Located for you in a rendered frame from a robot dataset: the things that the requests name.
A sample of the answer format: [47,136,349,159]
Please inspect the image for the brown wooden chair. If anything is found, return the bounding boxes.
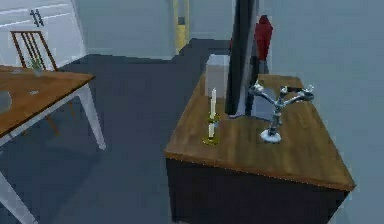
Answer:
[9,30,77,137]

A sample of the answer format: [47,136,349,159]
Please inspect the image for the small glass vase with plant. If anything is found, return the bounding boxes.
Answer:
[29,58,45,78]

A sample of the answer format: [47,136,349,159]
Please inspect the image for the white box bin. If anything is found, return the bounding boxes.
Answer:
[204,53,232,99]

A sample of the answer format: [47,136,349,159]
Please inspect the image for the dark cabinet with wooden top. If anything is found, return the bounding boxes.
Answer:
[163,73,356,224]

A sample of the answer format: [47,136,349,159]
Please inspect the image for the silver branched candelabra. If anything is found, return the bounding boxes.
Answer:
[247,81,316,144]

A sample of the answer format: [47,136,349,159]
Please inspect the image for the white candle in brass holder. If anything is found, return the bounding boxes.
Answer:
[202,87,222,146]

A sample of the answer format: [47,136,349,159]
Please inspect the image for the yellow door frame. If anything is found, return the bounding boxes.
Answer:
[172,0,191,55]

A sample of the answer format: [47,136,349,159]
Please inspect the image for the wooden table with white legs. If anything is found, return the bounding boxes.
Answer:
[0,65,108,224]

